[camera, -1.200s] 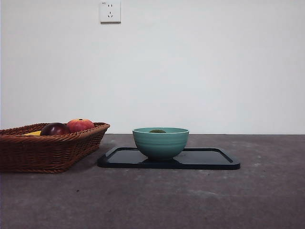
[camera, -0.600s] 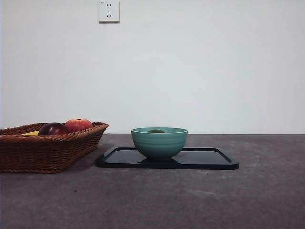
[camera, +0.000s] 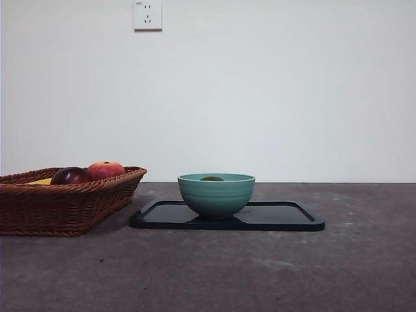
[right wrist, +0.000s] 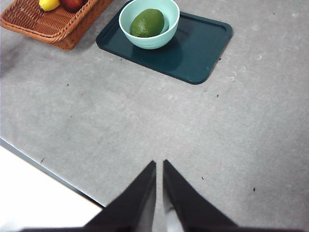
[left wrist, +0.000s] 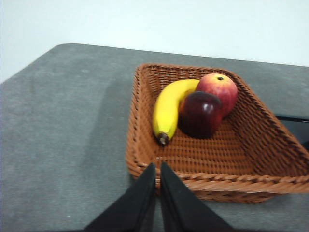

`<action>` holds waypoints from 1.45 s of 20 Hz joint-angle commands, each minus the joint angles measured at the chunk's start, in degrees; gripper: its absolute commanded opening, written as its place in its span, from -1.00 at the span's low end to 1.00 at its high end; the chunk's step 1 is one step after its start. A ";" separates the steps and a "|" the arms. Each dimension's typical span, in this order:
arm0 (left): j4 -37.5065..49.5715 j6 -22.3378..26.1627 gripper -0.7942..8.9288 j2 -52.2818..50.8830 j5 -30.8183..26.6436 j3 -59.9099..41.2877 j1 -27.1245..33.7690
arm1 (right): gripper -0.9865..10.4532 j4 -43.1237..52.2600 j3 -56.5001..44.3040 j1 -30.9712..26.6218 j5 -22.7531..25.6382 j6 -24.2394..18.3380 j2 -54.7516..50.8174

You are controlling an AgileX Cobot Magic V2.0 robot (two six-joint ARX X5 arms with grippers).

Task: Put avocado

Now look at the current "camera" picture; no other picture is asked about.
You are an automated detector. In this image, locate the teal ribbed bowl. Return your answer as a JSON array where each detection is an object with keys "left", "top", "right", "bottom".
[{"left": 177, "top": 173, "right": 257, "bottom": 220}]

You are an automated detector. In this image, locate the black rectangular tray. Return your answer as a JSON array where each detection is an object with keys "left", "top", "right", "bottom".
[{"left": 129, "top": 200, "right": 326, "bottom": 232}]

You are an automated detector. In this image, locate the red orange apple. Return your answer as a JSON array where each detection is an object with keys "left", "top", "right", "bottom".
[{"left": 86, "top": 161, "right": 126, "bottom": 180}]

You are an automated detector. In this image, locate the dark red plum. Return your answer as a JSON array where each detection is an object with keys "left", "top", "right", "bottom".
[{"left": 50, "top": 166, "right": 93, "bottom": 185}]

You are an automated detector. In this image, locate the brown wicker basket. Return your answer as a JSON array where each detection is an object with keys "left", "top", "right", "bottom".
[{"left": 0, "top": 166, "right": 148, "bottom": 237}]

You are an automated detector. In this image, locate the white wall socket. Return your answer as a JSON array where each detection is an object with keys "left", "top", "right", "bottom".
[{"left": 133, "top": 0, "right": 163, "bottom": 32}]

